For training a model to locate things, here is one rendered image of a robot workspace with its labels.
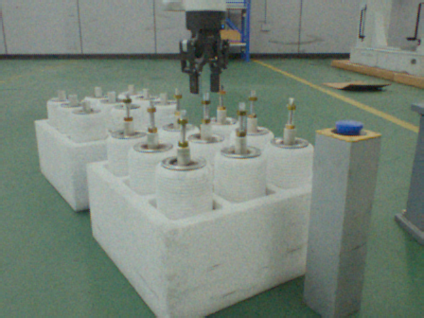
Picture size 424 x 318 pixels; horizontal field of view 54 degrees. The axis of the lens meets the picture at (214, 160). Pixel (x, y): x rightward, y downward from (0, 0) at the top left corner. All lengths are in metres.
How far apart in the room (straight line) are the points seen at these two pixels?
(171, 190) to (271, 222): 0.19
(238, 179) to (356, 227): 0.21
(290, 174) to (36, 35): 6.90
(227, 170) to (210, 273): 0.17
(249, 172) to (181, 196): 0.13
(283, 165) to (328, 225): 0.17
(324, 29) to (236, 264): 6.92
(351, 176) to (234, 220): 0.20
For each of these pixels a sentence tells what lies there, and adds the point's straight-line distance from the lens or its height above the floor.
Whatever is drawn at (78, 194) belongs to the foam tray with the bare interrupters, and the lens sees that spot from 1.15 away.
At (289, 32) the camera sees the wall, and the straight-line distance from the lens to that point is 7.35.
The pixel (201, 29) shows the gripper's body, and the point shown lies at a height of 0.46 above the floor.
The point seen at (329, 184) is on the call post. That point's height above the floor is 0.24.
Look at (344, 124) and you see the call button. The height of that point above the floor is 0.33.
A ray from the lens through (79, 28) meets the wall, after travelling 7.33.
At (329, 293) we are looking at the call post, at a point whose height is 0.05.
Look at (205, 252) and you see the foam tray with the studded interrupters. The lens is 0.68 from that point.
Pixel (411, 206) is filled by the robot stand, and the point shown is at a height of 0.06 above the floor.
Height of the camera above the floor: 0.46
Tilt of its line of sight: 18 degrees down
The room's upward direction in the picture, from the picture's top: straight up
